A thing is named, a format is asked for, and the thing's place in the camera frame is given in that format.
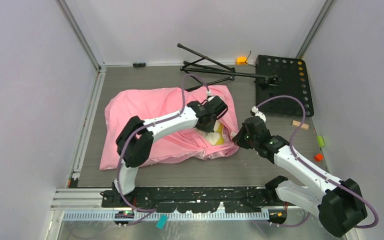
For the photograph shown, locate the pink pillowcase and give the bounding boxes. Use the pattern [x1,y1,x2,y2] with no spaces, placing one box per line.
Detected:
[99,84,240,171]

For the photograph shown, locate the wooden block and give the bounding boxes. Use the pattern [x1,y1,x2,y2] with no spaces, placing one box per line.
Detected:
[291,120,310,130]

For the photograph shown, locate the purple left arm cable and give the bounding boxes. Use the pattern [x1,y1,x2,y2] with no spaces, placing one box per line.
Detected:
[115,73,213,214]

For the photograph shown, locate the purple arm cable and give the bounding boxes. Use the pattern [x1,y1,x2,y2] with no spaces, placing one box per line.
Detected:
[253,95,380,229]
[115,73,213,214]

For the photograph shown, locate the black perforated music stand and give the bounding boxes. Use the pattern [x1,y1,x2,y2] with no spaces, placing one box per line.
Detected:
[177,43,315,118]

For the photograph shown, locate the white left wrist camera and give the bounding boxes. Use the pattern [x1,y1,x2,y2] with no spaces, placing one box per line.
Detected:
[206,90,224,101]

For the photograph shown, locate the red orange small block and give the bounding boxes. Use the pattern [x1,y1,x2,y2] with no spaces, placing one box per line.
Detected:
[313,153,324,162]

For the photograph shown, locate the cream textured pillow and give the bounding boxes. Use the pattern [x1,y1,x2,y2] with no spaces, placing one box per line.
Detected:
[197,120,225,146]

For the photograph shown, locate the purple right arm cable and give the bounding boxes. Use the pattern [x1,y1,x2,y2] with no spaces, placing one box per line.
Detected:
[253,95,380,229]

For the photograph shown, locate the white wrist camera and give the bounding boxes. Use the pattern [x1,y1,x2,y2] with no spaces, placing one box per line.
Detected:
[206,90,224,101]
[250,106,267,123]

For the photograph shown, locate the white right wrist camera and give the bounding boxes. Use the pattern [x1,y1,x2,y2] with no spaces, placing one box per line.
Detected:
[250,106,267,123]

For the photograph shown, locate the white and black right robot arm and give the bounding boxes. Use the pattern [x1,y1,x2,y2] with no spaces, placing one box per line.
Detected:
[233,116,368,238]

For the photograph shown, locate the green small block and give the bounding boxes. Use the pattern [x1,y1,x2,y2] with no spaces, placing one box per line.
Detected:
[316,135,326,148]

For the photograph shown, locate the teal tape piece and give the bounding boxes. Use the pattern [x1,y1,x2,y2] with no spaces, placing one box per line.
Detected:
[155,214,169,230]

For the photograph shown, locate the small black wall clip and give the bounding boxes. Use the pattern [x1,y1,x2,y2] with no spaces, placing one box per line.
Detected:
[132,62,146,68]

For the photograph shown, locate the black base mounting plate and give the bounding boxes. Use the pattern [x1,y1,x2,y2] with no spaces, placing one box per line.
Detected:
[100,186,292,214]

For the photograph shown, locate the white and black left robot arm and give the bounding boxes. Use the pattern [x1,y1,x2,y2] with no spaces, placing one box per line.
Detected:
[113,95,229,207]

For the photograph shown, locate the orange yellow small device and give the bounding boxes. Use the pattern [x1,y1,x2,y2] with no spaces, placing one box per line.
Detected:
[235,56,248,65]

